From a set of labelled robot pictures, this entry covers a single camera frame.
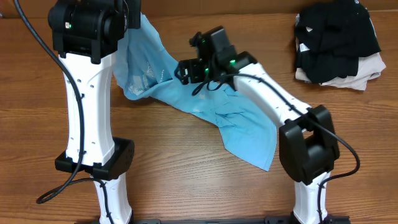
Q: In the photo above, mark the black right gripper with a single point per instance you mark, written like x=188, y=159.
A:
x=187, y=69

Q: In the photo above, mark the light blue t-shirt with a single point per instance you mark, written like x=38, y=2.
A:
x=145, y=69

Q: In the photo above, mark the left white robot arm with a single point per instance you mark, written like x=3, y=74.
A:
x=85, y=35

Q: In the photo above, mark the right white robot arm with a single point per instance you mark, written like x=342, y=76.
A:
x=306, y=153

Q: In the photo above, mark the pile of black clothes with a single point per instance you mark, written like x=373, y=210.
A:
x=332, y=38

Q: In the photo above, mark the white folded garment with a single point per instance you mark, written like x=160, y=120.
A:
x=369, y=68

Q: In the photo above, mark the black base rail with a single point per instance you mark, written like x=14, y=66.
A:
x=236, y=220

